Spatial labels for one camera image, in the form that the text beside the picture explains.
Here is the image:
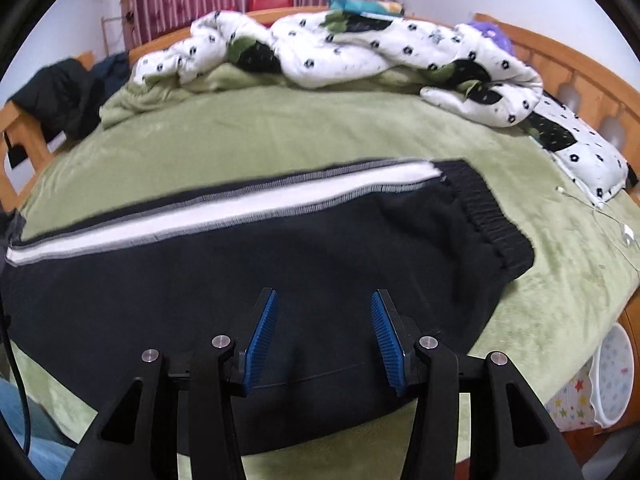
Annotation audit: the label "wooden rack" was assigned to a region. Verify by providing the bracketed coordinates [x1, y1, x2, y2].
[100, 10, 138, 56]

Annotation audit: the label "black cable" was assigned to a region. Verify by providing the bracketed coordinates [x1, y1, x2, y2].
[0, 280, 33, 461]

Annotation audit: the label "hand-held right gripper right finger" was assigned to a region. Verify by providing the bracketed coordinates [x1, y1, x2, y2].
[370, 288, 586, 480]

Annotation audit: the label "colourful printed cushion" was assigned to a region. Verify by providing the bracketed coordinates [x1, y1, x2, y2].
[327, 0, 406, 18]

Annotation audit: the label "grey cloth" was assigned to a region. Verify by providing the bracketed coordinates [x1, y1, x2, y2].
[0, 209, 26, 248]

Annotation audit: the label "star print storage box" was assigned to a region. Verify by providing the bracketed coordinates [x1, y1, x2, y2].
[547, 365, 601, 433]

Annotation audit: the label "green fleece blanket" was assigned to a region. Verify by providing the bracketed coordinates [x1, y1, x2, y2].
[10, 67, 640, 480]

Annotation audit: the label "white floral pillow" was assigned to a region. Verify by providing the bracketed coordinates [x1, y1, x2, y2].
[522, 92, 631, 203]

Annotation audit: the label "black jacket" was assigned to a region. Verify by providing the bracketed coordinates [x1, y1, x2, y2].
[11, 58, 106, 141]

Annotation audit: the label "dark blue garment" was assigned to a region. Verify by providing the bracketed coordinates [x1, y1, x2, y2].
[92, 52, 132, 96]

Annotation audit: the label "white plastic basin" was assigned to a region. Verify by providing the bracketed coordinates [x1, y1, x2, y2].
[590, 322, 636, 428]

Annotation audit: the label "white charging cable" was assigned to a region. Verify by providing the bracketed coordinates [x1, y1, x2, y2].
[555, 186, 640, 271]

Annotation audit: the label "black pants with white stripe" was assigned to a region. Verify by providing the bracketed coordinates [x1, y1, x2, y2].
[0, 159, 536, 456]

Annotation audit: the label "person's leg in blue jeans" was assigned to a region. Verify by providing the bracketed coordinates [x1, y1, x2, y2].
[0, 380, 76, 480]

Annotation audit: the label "wooden bed frame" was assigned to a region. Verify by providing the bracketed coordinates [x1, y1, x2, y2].
[0, 6, 640, 466]

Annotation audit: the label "white floral quilt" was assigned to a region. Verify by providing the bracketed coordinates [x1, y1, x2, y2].
[131, 9, 545, 127]

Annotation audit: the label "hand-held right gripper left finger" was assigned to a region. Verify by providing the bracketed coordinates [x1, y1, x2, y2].
[60, 287, 279, 480]

